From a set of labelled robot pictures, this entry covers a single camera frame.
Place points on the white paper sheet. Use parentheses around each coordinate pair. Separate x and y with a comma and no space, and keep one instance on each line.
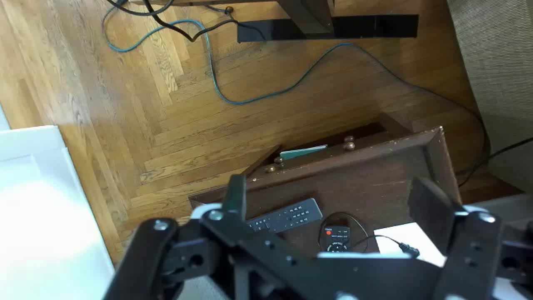
(425,247)

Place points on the dark brown wooden table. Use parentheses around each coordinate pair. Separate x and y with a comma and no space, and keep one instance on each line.
(360,177)

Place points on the black button appliance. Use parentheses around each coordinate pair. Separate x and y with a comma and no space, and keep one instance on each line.
(339,231)

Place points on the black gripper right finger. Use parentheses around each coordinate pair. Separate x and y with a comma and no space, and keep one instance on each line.
(472,251)

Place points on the dark stand post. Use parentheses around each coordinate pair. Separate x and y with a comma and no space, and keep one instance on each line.
(310,14)

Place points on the black flat stand base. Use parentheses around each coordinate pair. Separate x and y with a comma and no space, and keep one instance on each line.
(377,26)

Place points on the beige woven rug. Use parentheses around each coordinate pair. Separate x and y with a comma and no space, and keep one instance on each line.
(500,67)

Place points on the teal card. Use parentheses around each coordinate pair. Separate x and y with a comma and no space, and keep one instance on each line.
(302,151)

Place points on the black remote control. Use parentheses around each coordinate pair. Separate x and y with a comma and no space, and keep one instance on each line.
(289,216)

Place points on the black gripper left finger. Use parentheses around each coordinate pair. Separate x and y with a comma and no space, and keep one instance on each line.
(167,251)

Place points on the white box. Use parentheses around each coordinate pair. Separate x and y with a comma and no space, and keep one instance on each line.
(39,222)

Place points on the round brass drawer knob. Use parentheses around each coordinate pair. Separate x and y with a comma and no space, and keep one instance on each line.
(349,144)

